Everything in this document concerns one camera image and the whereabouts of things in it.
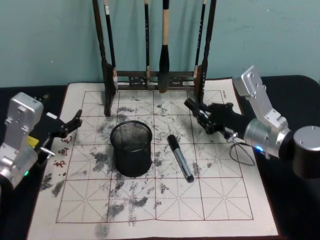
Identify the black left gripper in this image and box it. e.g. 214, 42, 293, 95
26, 108, 84, 166

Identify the thin black brush, white lettering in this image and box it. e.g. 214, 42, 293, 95
192, 0, 208, 79

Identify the cream gridded calligraphy felt mat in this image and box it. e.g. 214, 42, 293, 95
26, 77, 280, 240

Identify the black mesh pen cup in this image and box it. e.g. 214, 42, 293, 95
109, 120, 153, 178

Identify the black table cloth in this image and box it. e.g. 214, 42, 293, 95
0, 74, 320, 240

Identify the thin dark right gripper cable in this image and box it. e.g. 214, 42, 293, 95
229, 132, 256, 167

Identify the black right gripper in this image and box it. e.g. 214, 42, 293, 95
183, 97, 251, 144

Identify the dark wooden brush rack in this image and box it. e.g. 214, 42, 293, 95
92, 0, 217, 117

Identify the left gripper cable silver plug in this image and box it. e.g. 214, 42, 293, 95
40, 146, 56, 158

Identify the black and grey marker pen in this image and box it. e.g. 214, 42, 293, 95
167, 134, 195, 183

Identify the thin black brush, white band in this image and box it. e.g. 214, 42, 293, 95
103, 0, 119, 91

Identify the thin black calligraphy brush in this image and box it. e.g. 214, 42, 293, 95
143, 0, 151, 89

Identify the large tan-handled calligraphy brush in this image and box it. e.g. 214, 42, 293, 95
157, 0, 171, 94

